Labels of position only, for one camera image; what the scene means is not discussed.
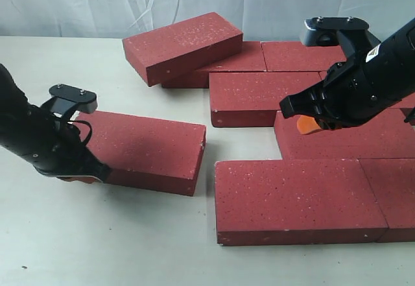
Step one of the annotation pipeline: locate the red brick far right edge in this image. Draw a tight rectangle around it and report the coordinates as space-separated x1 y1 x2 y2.
391 93 415 118

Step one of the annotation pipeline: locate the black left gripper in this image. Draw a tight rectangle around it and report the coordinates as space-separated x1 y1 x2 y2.
1 66 112 184

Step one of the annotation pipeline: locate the white backdrop cloth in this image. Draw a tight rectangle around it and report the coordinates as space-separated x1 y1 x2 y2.
1 0 414 41

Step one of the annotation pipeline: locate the large red brick front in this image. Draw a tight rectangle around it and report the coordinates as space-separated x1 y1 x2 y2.
215 159 388 246

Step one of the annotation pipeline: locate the right wrist camera grey black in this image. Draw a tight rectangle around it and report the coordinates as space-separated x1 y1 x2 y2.
300 16 381 58

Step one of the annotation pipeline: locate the red brick edge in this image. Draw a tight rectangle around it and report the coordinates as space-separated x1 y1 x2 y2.
360 158 414 243
391 93 415 118

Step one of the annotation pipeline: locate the red brick front right edge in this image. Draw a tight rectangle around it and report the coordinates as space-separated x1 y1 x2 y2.
360 158 414 243

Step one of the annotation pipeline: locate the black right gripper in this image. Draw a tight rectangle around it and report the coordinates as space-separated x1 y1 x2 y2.
279 20 414 135

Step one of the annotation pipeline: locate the red brick under tilted one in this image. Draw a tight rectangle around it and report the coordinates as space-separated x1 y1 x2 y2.
161 42 267 89

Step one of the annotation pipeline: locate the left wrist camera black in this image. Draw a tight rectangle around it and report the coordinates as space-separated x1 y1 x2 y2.
40 84 98 122

